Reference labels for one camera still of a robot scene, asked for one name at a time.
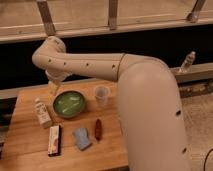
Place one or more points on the white lotion bottle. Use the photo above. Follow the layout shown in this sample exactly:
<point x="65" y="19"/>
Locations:
<point x="42" y="114"/>

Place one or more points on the red pepper toy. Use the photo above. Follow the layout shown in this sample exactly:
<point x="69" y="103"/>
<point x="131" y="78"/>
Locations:
<point x="98" y="130"/>

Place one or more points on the metal window bracket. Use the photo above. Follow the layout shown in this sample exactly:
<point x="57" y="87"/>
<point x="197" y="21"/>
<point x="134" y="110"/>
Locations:
<point x="46" y="17"/>
<point x="193" y="16"/>
<point x="112" y="14"/>

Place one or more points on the blue sponge cloth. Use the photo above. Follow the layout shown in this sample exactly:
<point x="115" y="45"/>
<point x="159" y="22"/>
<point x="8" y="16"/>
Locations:
<point x="81" y="136"/>

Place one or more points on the clear plastic cup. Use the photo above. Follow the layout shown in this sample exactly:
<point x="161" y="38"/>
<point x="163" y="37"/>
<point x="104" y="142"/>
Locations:
<point x="101" y="95"/>

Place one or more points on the middle metal window bracket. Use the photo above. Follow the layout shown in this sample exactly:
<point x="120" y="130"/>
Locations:
<point x="112" y="14"/>

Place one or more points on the clear bottle on ledge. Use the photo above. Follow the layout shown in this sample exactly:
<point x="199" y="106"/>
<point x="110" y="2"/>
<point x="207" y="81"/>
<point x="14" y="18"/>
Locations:
<point x="187" y="63"/>

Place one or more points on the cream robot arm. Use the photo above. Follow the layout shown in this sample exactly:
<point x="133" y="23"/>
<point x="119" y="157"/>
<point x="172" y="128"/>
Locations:
<point x="149" y="102"/>

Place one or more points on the black and white box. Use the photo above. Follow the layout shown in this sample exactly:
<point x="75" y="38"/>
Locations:
<point x="54" y="144"/>

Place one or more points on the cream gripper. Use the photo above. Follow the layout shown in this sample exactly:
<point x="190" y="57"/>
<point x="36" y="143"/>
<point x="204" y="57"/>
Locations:
<point x="53" y="87"/>

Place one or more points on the left metal window bracket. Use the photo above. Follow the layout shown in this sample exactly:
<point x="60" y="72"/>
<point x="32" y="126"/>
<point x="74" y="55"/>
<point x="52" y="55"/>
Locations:
<point x="46" y="17"/>

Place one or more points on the right metal window bracket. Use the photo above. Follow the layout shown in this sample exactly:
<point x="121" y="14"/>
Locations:
<point x="193" y="16"/>

